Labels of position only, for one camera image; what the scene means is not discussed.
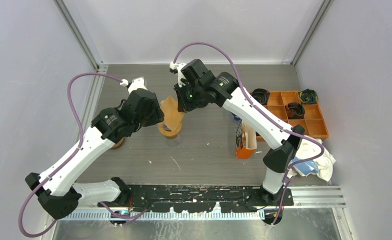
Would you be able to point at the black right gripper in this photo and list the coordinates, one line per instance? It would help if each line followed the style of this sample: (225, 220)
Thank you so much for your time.
(183, 106)

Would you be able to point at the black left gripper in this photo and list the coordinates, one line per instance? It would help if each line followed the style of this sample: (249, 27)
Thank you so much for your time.
(157, 115)

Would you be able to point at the brown paper coffee filter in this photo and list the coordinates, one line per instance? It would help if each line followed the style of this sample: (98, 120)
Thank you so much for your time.
(172, 122)

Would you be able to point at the glass carafe with brown collar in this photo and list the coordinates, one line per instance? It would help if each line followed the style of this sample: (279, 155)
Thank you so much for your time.
(171, 137)

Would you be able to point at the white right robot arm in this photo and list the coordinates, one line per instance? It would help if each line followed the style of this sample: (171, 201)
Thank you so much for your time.
(283, 139)

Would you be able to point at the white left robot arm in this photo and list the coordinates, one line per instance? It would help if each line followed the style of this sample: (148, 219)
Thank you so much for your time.
(56, 188)

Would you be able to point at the blue glass dripper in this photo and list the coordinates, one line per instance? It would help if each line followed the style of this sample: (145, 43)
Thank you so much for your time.
(235, 117)

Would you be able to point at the orange coffee filter box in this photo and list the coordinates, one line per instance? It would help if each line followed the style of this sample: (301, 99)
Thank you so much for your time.
(246, 142)

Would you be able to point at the dark rolled tie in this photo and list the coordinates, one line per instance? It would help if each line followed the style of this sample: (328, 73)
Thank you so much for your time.
(261, 95)

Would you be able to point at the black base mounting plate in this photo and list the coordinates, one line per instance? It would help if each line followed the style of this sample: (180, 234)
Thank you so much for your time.
(199, 198)

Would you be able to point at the green floral rolled tie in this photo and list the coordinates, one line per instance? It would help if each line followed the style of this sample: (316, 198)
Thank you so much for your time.
(308, 97)

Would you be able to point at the orange wooden compartment tray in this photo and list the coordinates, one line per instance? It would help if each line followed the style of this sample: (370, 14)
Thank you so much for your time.
(313, 122)

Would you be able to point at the white crumpled cloth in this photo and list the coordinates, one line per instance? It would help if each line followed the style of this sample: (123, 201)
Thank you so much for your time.
(322, 166)

